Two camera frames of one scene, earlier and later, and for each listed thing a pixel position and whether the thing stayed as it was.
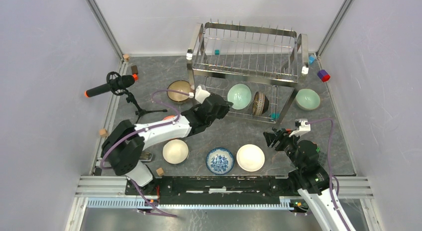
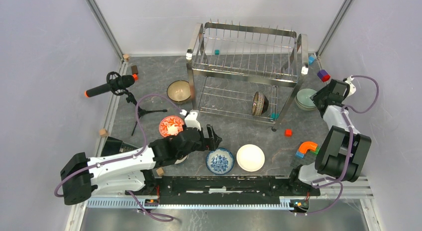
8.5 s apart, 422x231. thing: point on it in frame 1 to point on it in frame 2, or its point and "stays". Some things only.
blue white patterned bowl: [220, 161] stays
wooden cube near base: [159, 171] stays
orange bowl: [250, 158] stays
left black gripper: [224, 109] to [211, 143]
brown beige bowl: [179, 85] stays
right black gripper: [281, 135] to [316, 97]
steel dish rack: [256, 67] stays
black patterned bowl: [260, 104] stays
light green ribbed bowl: [240, 95] to [303, 100]
